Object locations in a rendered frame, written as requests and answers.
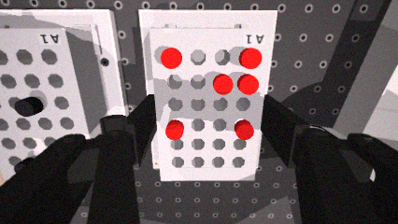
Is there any grey cooling block with red-capped tubes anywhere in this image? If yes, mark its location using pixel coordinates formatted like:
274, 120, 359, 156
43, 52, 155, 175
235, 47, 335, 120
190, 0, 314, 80
149, 28, 273, 181

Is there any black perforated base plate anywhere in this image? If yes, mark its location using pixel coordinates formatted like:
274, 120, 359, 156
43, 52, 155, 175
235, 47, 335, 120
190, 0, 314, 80
0, 0, 391, 224

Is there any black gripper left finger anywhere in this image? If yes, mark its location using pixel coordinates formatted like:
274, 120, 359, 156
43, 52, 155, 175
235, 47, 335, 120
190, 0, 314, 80
0, 94, 157, 224

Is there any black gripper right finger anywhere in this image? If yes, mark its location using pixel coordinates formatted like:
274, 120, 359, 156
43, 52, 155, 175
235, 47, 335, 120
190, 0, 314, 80
261, 94, 398, 224

